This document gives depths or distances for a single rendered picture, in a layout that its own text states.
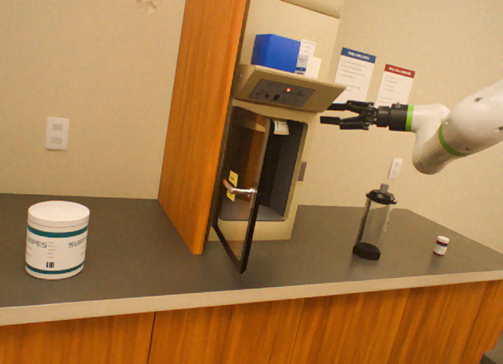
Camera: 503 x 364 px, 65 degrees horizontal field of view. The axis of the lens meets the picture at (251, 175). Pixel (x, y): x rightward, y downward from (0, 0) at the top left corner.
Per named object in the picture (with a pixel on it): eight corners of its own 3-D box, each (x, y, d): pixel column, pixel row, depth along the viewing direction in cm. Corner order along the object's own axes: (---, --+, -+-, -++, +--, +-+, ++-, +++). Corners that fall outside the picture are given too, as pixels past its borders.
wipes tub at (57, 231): (26, 255, 99) (30, 198, 96) (82, 253, 105) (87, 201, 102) (22, 281, 88) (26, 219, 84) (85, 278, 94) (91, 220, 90)
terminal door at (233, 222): (215, 228, 127) (237, 105, 118) (242, 277, 99) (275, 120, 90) (212, 228, 126) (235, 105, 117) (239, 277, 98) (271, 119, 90)
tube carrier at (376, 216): (345, 245, 146) (360, 190, 141) (367, 244, 151) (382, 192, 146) (365, 258, 136) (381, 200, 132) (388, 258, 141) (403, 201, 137)
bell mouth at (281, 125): (231, 121, 141) (234, 106, 139) (274, 127, 149) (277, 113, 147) (252, 130, 125) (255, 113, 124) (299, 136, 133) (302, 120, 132)
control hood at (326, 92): (232, 96, 118) (238, 63, 116) (319, 111, 133) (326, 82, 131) (248, 102, 108) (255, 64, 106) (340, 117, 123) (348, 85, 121)
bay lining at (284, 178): (197, 195, 149) (212, 102, 142) (257, 197, 161) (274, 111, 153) (220, 219, 128) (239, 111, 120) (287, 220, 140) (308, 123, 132)
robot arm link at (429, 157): (488, 114, 98) (440, 109, 100) (483, 159, 97) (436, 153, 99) (444, 146, 133) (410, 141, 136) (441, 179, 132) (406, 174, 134)
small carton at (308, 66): (294, 75, 121) (298, 55, 119) (306, 77, 123) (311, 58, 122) (305, 76, 117) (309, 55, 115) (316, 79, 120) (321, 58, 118)
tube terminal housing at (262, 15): (186, 213, 150) (220, 0, 133) (260, 214, 165) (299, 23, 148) (207, 240, 128) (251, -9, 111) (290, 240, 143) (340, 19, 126)
